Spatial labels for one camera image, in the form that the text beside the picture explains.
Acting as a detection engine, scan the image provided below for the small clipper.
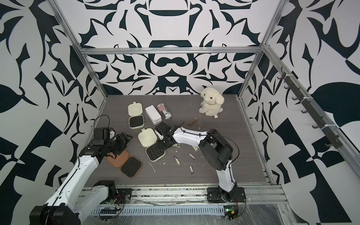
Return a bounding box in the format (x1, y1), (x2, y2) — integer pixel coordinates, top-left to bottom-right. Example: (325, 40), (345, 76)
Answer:
(174, 157), (181, 165)
(189, 154), (197, 161)
(189, 166), (195, 176)

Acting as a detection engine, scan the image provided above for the wall hook rack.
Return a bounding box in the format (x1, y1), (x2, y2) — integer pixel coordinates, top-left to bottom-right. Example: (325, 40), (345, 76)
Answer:
(278, 67), (343, 149)

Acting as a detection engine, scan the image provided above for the right electronics board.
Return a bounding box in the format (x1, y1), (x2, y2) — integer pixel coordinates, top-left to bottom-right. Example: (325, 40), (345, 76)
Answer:
(224, 205), (239, 220)

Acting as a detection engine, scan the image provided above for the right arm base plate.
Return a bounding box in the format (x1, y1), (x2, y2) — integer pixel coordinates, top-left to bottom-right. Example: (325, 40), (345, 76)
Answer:
(207, 186), (246, 203)

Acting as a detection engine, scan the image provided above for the electronics board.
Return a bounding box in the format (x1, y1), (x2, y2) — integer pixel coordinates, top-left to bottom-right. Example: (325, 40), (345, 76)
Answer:
(98, 208), (119, 221)
(224, 205), (239, 220)

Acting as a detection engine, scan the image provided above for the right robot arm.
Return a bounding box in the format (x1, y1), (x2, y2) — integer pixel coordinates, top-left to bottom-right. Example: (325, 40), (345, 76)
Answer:
(155, 122), (243, 203)

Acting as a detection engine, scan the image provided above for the brown nail file tool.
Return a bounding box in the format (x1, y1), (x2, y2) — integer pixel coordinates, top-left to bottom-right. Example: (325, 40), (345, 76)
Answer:
(188, 118), (197, 126)

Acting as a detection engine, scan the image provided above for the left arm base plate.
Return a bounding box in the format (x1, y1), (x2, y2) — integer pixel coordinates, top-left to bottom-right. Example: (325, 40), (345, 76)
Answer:
(111, 188), (133, 205)

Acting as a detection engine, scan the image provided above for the white rectangular box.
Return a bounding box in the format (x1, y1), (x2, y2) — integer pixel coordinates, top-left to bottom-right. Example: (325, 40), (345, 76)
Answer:
(145, 105), (162, 125)

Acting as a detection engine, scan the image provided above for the white plush dog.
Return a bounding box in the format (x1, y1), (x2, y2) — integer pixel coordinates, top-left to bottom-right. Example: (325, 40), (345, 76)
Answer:
(199, 87), (225, 118)

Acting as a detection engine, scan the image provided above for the flag pattern can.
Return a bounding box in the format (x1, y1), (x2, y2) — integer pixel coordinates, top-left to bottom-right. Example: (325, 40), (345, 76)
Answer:
(157, 103), (172, 120)

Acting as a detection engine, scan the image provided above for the small clipper front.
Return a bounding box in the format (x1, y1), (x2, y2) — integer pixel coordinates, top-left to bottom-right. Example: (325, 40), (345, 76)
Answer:
(189, 166), (195, 176)

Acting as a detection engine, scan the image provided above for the cream nail clipper case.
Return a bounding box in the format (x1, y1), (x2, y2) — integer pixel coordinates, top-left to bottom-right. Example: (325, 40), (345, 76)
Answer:
(138, 128), (166, 162)

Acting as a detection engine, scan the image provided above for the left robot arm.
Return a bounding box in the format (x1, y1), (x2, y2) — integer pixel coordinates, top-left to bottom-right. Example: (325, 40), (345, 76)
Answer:
(29, 127), (133, 225)

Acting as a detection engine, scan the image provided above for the brown nail clipper case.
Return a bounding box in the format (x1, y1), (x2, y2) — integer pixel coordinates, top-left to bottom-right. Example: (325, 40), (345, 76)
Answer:
(106, 150), (143, 179)

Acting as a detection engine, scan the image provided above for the left electronics board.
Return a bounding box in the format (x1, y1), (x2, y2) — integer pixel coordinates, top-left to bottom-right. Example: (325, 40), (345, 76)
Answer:
(98, 208), (119, 221)

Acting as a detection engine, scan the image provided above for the aluminium front rail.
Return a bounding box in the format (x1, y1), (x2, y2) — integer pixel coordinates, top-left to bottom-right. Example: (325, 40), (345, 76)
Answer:
(46, 184), (290, 209)

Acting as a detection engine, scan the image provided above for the cream case far left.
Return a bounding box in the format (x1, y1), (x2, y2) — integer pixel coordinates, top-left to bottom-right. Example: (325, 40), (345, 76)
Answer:
(128, 102), (144, 129)

